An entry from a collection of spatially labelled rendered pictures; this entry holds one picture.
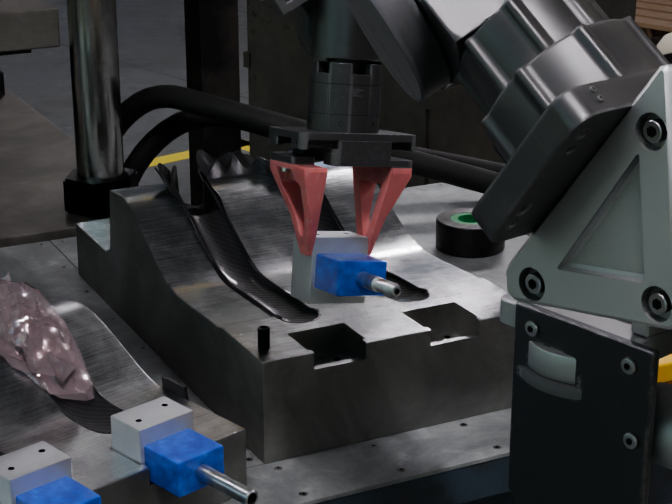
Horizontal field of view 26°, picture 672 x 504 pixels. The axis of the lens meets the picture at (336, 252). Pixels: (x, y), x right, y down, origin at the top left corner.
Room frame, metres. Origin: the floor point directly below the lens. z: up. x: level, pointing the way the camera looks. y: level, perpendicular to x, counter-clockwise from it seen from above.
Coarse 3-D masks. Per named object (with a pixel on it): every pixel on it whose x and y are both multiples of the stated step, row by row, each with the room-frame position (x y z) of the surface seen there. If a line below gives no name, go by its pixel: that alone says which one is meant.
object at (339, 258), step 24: (336, 240) 1.10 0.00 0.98; (360, 240) 1.10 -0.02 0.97; (312, 264) 1.08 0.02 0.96; (336, 264) 1.05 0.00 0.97; (360, 264) 1.06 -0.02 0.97; (384, 264) 1.07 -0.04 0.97; (312, 288) 1.08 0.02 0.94; (336, 288) 1.05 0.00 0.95; (360, 288) 1.06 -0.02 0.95; (384, 288) 1.02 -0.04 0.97
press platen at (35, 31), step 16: (0, 0) 1.87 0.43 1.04; (16, 0) 1.87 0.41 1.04; (32, 0) 1.87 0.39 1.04; (0, 16) 1.78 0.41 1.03; (16, 16) 1.79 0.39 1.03; (32, 16) 1.80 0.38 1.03; (48, 16) 1.81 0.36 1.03; (0, 32) 1.78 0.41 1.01; (16, 32) 1.79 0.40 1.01; (32, 32) 1.80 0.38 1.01; (48, 32) 1.81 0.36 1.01; (0, 48) 1.78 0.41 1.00; (16, 48) 1.79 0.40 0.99; (32, 48) 1.80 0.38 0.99
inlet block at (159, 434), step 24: (144, 408) 0.99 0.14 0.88; (168, 408) 0.99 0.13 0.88; (120, 432) 0.97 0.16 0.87; (144, 432) 0.95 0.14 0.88; (168, 432) 0.97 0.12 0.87; (192, 432) 0.97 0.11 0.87; (144, 456) 0.95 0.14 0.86; (168, 456) 0.94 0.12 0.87; (192, 456) 0.94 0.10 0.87; (216, 456) 0.95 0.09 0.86; (168, 480) 0.93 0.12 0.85; (192, 480) 0.93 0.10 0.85; (216, 480) 0.92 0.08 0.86
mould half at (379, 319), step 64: (128, 192) 1.37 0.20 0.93; (256, 192) 1.39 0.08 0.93; (128, 256) 1.34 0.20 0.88; (192, 256) 1.29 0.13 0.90; (256, 256) 1.30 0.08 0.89; (384, 256) 1.33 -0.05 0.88; (128, 320) 1.35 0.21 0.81; (192, 320) 1.19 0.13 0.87; (256, 320) 1.14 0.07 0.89; (320, 320) 1.14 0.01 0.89; (384, 320) 1.14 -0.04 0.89; (192, 384) 1.20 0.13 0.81; (256, 384) 1.07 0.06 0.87; (320, 384) 1.08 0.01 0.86; (384, 384) 1.10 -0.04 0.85; (448, 384) 1.13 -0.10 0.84; (256, 448) 1.07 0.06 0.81; (320, 448) 1.08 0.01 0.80
